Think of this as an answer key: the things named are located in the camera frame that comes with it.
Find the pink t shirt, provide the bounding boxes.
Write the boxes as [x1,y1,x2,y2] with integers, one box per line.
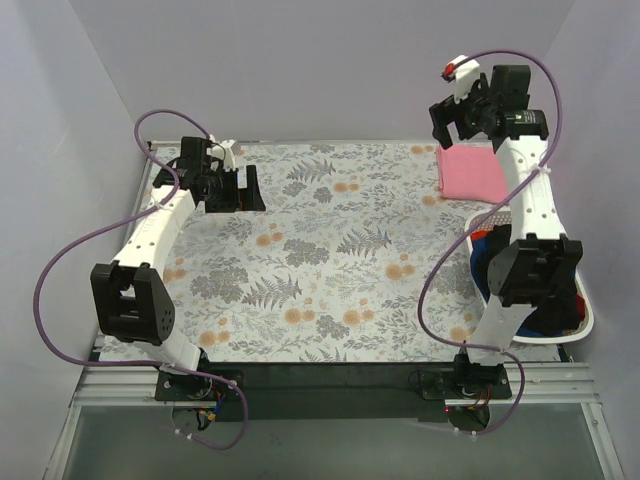
[436,145,508,204]

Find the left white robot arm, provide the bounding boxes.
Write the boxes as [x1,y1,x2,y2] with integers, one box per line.
[90,137,266,370]

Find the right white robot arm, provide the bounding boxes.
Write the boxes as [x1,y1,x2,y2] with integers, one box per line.
[430,56,583,398]

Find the white laundry basket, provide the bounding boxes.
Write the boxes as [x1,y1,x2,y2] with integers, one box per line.
[465,207,595,345]

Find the floral tablecloth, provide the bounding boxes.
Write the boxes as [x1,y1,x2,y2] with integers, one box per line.
[160,142,482,362]

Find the black garment in basket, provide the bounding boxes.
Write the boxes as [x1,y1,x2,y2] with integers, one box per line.
[479,224,587,337]

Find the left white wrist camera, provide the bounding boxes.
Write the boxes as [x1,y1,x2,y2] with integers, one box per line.
[207,135,240,172]

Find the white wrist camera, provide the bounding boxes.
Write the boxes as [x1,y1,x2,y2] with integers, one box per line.
[441,55,481,103]
[207,135,240,172]

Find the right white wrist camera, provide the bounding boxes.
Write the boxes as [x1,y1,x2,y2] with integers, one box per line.
[441,55,481,103]

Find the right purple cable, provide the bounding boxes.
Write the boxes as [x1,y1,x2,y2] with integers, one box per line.
[417,48,564,443]

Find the purple cable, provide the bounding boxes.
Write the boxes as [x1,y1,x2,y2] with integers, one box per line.
[33,109,249,450]
[417,48,564,443]

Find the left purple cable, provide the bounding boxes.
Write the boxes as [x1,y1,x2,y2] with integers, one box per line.
[33,109,249,450]

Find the aluminium frame rail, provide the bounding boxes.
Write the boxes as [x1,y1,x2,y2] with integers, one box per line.
[72,362,601,407]

